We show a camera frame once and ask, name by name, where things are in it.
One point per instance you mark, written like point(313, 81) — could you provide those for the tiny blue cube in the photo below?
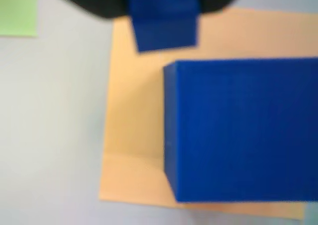
point(164, 23)

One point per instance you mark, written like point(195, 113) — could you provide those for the green square sheet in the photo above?
point(17, 11)

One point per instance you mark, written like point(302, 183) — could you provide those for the orange square sheet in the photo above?
point(134, 110)

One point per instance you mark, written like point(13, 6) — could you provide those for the large blue cube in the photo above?
point(236, 130)

